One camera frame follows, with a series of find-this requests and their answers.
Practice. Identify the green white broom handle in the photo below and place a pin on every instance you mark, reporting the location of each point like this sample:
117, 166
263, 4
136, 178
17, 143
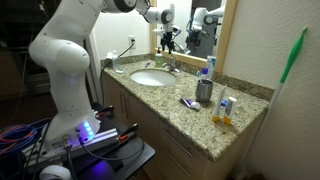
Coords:
292, 57

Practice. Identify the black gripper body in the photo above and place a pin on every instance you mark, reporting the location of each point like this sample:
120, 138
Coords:
167, 40

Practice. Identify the wooden vanity cabinet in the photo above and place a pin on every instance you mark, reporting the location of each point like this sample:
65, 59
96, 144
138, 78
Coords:
188, 144

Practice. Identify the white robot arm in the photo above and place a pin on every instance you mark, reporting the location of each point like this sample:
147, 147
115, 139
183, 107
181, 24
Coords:
58, 48

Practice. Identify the purple white toothpaste tube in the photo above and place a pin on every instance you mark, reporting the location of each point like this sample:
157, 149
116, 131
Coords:
190, 103

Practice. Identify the stainless steel cup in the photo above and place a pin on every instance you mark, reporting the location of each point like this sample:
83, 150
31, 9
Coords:
204, 89

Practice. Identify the chrome faucet tap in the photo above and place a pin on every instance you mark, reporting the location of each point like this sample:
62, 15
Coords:
171, 65

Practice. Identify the wood framed mirror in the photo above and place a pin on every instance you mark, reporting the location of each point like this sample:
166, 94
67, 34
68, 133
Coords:
228, 11

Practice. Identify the white tube yellow cap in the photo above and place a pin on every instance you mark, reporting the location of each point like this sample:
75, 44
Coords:
216, 111

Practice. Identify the white wall outlet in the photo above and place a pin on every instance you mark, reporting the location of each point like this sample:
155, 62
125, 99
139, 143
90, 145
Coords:
132, 42

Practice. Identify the blue white tube by mirror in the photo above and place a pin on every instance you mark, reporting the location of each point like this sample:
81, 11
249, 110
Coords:
211, 60

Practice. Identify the green soap dispenser bottle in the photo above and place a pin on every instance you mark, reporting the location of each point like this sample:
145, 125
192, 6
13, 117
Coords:
158, 58

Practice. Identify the white lotion bottle yellow cap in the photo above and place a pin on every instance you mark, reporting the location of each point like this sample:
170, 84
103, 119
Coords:
229, 110

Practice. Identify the black orange clamp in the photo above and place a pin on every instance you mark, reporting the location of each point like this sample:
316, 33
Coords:
124, 135

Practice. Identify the black robot cart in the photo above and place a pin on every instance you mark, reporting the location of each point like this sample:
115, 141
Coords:
94, 156

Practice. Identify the white oval sink basin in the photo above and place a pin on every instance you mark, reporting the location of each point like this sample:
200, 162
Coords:
151, 77

